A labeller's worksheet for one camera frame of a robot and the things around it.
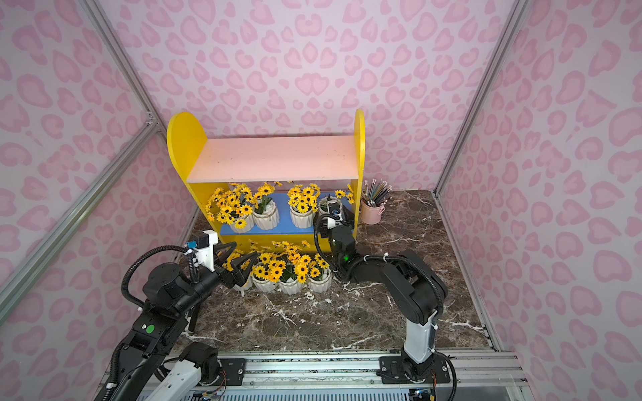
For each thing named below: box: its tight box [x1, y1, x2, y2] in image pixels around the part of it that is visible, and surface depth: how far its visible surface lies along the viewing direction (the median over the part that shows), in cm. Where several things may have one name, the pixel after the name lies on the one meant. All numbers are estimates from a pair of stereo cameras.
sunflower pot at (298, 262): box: [279, 240, 312, 295], surface depth 86 cm
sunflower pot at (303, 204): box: [287, 182, 321, 229], surface depth 83 cm
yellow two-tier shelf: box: [167, 110, 366, 254], surface depth 83 cm
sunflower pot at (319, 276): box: [306, 253, 333, 294], surface depth 86 cm
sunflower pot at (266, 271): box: [250, 243, 284, 293], surface depth 82 cm
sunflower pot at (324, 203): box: [318, 183, 355, 218], surface depth 86 cm
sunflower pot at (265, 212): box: [252, 182, 283, 231], surface depth 88 cm
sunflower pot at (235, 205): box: [204, 182, 255, 234], surface depth 82 cm
